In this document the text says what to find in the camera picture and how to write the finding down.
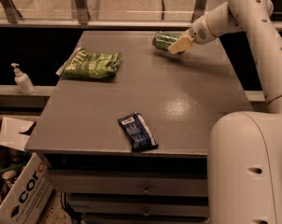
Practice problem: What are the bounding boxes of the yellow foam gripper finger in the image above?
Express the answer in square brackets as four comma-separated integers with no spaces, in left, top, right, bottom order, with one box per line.
[168,35,195,54]

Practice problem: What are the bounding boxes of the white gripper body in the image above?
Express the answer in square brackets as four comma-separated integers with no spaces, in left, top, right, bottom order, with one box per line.
[187,15,216,45]

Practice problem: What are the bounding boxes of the green soda can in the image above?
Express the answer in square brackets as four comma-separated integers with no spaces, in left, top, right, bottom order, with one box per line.
[152,31,180,51]

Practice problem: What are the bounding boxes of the blue rxbar blueberry wrapper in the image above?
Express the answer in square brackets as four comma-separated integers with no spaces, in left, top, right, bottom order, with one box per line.
[118,112,159,151]

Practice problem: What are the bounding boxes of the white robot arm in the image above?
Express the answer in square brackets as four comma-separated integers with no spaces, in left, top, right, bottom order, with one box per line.
[169,0,282,224]

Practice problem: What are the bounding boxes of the green chip bag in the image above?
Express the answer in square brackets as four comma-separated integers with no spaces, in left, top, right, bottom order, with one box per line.
[56,47,121,79]

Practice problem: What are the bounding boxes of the grey drawer cabinet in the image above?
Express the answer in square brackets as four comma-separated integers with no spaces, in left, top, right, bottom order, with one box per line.
[26,32,250,224]

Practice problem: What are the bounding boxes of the white pump dispenser bottle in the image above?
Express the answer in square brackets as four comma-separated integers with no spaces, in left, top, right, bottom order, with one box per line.
[11,63,35,94]

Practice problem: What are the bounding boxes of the white cardboard box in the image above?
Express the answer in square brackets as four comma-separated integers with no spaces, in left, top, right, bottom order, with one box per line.
[0,117,53,224]

